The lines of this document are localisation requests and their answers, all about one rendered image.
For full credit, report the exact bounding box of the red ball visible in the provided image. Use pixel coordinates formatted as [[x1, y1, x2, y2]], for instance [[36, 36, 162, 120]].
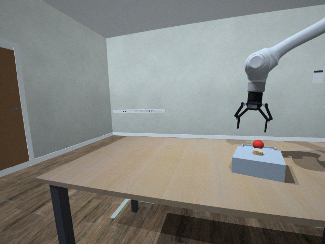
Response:
[[253, 140, 264, 149]]

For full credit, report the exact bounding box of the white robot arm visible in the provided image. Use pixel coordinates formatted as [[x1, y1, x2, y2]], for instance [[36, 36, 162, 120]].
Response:
[[244, 18, 325, 92]]

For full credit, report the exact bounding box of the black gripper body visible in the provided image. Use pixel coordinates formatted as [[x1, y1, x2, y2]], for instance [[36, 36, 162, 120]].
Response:
[[246, 92, 263, 110]]

